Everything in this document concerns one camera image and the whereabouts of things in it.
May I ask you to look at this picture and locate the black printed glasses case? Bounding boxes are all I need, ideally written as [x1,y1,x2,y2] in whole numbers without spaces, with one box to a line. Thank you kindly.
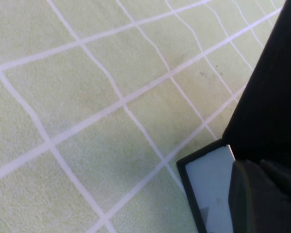
[176,0,291,233]

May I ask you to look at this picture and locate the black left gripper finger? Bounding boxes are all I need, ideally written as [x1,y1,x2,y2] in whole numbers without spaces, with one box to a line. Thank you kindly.
[228,159,291,233]

